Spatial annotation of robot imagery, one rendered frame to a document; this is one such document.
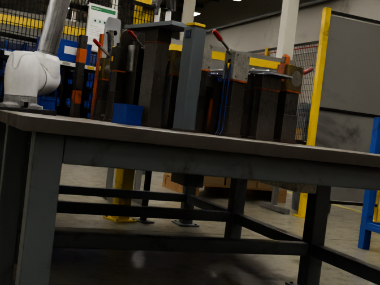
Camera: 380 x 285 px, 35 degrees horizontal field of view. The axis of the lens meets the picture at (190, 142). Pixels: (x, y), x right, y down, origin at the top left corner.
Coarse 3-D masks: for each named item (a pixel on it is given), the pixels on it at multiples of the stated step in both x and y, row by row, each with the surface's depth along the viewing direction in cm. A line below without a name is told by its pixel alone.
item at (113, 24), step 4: (108, 20) 366; (112, 20) 367; (116, 20) 370; (108, 24) 366; (112, 24) 368; (116, 24) 370; (120, 24) 372; (104, 28) 364; (108, 28) 366; (112, 28) 368; (116, 28) 370; (104, 32) 364; (104, 36) 365; (116, 36) 371; (104, 40) 365; (116, 40) 371; (104, 44) 365; (104, 48) 366; (104, 56) 366
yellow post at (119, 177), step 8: (136, 0) 425; (144, 0) 419; (144, 8) 420; (136, 16) 423; (144, 16) 420; (152, 16) 425; (120, 176) 424; (128, 176) 424; (120, 184) 423; (128, 184) 425; (120, 200) 422; (128, 200) 426; (104, 216) 430; (112, 216) 428
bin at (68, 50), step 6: (60, 42) 356; (66, 42) 359; (72, 42) 361; (36, 48) 362; (60, 48) 356; (66, 48) 359; (72, 48) 362; (90, 48) 370; (60, 54) 357; (66, 54) 359; (72, 54) 362; (90, 54) 371; (66, 60) 360; (72, 60) 363
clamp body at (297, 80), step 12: (288, 72) 273; (300, 72) 278; (288, 84) 273; (300, 84) 279; (288, 96) 275; (288, 108) 276; (276, 120) 277; (288, 120) 276; (276, 132) 276; (288, 132) 277
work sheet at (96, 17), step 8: (88, 8) 387; (96, 8) 391; (104, 8) 395; (112, 8) 399; (88, 16) 388; (96, 16) 392; (104, 16) 395; (112, 16) 399; (88, 24) 388; (96, 24) 392; (104, 24) 396; (88, 32) 389; (96, 32) 393; (88, 40) 389; (96, 48) 394
